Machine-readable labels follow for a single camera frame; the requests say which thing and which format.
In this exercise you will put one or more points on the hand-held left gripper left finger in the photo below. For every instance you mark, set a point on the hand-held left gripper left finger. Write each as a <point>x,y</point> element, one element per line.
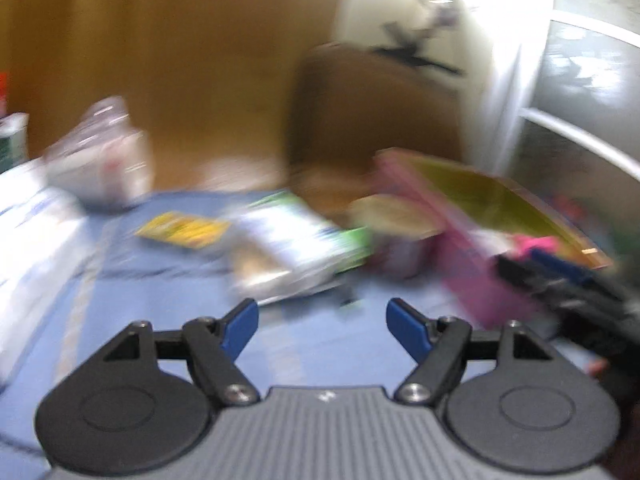
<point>240,325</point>

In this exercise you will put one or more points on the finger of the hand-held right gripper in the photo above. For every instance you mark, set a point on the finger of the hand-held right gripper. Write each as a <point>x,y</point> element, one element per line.
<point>560,266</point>
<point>525,277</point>

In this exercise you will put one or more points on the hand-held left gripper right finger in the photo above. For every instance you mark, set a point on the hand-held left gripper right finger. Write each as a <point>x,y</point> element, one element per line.
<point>406,327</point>

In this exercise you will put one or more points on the pink fluffy scrunchie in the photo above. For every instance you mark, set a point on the pink fluffy scrunchie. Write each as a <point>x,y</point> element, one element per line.
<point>535,244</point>

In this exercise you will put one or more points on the pink tin box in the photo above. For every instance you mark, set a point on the pink tin box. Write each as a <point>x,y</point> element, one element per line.
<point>465,275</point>

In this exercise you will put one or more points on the green and white packet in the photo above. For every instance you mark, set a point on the green and white packet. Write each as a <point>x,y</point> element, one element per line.
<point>295,247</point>

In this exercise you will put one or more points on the yellow packet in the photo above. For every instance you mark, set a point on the yellow packet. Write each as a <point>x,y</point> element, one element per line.
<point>182,230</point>

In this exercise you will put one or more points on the blue checked cloth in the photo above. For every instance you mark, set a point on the blue checked cloth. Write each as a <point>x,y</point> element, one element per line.
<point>310,340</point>

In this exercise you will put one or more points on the round tin can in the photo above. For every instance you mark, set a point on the round tin can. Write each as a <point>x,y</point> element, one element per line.
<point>400,240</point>

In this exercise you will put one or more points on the frosted glass sliding door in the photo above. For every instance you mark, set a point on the frosted glass sliding door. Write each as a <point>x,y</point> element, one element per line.
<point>580,75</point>

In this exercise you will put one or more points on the bagged white paper cups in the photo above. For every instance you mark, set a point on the bagged white paper cups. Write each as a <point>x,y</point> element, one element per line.
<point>100,165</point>

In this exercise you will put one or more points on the brown woven seat cushion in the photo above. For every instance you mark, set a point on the brown woven seat cushion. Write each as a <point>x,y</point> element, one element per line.
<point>370,110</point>

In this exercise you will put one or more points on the white tissue pack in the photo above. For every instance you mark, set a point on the white tissue pack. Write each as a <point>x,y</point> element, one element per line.
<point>30,250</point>

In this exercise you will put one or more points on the black tape cross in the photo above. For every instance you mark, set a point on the black tape cross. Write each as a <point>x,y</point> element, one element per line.
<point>407,52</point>

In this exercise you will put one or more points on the green carton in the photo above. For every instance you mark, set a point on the green carton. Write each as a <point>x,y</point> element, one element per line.
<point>11,142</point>

